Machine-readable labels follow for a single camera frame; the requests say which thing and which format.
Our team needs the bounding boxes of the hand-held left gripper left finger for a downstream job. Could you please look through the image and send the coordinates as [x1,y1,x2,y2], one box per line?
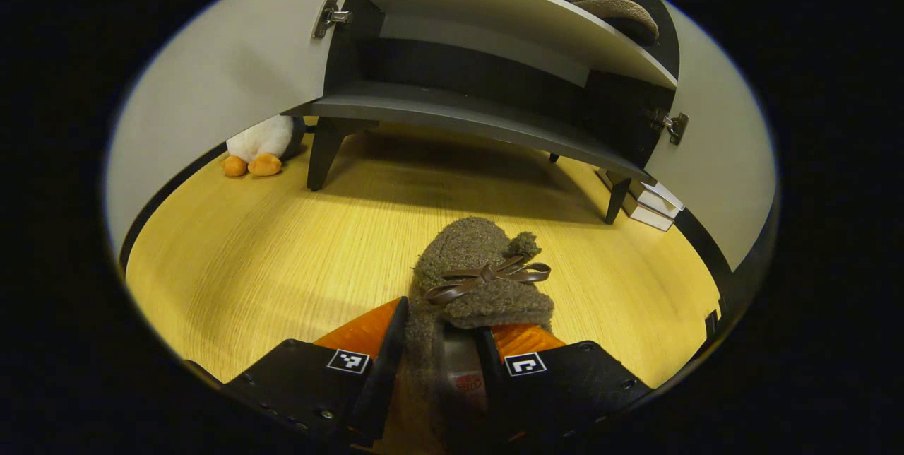
[185,296,410,445]

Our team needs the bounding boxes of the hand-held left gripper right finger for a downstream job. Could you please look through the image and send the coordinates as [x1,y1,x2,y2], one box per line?
[475,323,654,442]

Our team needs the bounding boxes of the brown fuzzy shoe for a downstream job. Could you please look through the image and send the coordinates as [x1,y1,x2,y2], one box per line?
[569,0,661,46]
[403,216,555,455]

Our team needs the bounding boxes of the light grey cabinet door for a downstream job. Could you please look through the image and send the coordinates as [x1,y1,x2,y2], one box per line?
[646,0,778,321]
[106,0,386,276]

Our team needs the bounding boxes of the grey shoe cabinet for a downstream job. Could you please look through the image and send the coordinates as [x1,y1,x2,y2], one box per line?
[282,0,682,226]

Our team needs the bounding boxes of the white portrait cover book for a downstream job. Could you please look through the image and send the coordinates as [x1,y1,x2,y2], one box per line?
[600,169,684,219]

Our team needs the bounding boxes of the white plush toy orange feet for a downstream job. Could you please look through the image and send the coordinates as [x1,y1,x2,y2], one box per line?
[222,114,306,178]

